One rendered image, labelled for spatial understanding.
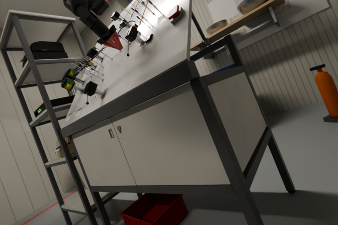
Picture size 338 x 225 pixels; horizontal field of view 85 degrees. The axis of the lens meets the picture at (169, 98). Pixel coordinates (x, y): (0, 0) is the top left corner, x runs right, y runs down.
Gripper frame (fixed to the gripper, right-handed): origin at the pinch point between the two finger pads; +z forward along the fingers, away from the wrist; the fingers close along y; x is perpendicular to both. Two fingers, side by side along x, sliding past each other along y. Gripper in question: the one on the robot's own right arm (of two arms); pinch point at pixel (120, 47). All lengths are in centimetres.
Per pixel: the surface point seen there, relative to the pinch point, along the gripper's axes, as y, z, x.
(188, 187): -20, 50, 43
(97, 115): 24.8, 16.0, 25.8
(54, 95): 323, 24, -40
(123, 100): 0.1, 14.4, 20.2
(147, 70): -13.2, 11.2, 8.5
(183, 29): -29.9, 8.7, -5.9
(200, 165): -28, 43, 35
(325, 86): -54, 160, -89
